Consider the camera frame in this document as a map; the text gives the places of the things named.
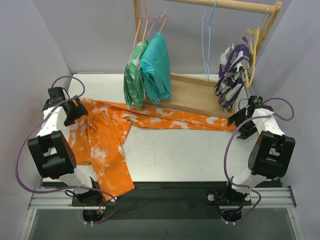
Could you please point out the green patterned trousers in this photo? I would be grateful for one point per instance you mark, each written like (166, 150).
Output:
(133, 84)

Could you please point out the yellow plastic hanger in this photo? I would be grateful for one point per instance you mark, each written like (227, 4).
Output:
(253, 44)

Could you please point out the purple camouflage trousers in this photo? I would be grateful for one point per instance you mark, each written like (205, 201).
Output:
(231, 75)

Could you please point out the blue wire hanger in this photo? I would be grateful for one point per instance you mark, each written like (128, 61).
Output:
(207, 21)

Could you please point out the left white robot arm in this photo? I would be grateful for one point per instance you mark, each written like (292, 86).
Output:
(52, 154)

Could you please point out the aluminium mounting rail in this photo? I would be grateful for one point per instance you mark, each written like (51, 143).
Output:
(50, 197)

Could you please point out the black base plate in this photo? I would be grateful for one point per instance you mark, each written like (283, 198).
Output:
(167, 213)

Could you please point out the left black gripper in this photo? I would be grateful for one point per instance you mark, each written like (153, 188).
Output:
(75, 111)

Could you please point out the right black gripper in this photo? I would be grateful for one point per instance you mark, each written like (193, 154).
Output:
(240, 120)

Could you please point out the wooden clothes rack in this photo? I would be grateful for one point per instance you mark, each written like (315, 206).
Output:
(194, 94)

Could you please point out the teal trousers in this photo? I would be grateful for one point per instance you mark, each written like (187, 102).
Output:
(155, 68)

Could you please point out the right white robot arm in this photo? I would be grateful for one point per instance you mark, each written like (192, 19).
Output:
(269, 158)

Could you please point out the orange tie-dye trousers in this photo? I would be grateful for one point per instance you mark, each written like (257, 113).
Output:
(97, 138)

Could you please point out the pink wire hanger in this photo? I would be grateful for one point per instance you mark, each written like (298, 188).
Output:
(141, 30)
(155, 20)

